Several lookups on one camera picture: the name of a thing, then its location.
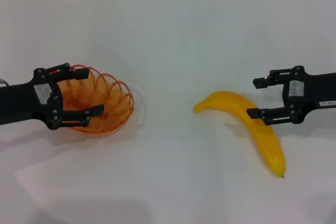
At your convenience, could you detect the orange wire basket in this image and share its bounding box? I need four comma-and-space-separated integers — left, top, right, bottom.
56, 64, 134, 136

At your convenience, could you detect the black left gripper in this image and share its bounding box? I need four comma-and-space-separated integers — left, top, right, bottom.
0, 63, 105, 131

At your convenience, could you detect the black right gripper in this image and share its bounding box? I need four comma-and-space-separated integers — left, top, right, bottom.
246, 66, 336, 126

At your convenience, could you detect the yellow banana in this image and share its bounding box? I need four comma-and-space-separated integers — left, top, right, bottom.
193, 90, 286, 179

